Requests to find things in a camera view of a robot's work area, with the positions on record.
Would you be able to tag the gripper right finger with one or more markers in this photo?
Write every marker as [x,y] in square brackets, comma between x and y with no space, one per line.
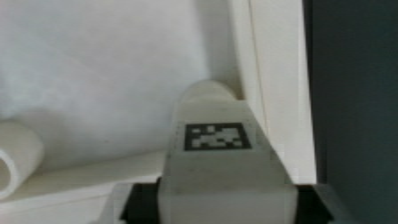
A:
[320,209]

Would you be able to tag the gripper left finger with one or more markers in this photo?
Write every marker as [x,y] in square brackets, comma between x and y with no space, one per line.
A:
[132,204]

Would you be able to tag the white table leg front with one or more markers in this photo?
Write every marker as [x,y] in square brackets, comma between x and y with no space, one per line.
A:
[224,185]

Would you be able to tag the white square tabletop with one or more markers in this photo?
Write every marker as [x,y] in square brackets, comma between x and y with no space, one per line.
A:
[100,58]

